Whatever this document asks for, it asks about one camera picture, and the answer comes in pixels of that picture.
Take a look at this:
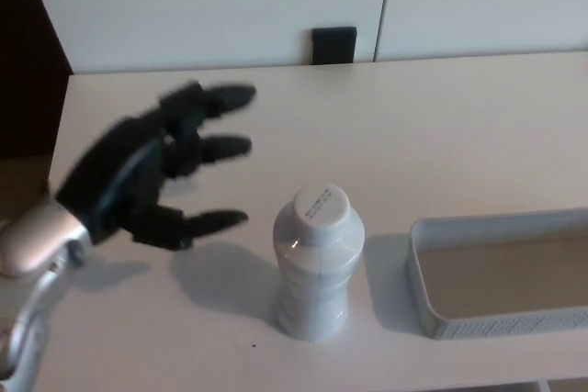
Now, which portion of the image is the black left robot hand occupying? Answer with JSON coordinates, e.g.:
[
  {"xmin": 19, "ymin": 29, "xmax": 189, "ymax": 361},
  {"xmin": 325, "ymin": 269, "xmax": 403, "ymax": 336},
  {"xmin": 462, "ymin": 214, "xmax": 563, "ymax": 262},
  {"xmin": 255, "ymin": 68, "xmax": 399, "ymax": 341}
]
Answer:
[{"xmin": 53, "ymin": 81, "xmax": 257, "ymax": 252}]

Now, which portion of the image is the white plastic bottle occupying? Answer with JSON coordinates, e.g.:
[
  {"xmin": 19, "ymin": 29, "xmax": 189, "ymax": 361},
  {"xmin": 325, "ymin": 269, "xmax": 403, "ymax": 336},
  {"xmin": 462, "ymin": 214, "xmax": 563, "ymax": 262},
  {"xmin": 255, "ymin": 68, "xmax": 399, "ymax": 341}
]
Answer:
[{"xmin": 273, "ymin": 184, "xmax": 367, "ymax": 342}]

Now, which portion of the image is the white mesh container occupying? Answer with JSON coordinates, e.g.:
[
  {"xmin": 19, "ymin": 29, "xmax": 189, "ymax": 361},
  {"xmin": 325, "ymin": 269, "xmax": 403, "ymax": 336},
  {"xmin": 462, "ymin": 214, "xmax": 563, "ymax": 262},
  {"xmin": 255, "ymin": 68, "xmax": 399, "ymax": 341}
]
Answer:
[{"xmin": 404, "ymin": 207, "xmax": 588, "ymax": 342}]

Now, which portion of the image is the white cabinet door with lettering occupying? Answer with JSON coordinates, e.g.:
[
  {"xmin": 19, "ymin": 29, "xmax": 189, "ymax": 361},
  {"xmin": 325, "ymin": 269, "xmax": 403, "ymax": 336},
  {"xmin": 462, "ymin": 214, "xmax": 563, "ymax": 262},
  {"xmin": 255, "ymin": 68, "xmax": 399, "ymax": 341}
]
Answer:
[{"xmin": 19, "ymin": 0, "xmax": 394, "ymax": 76}]

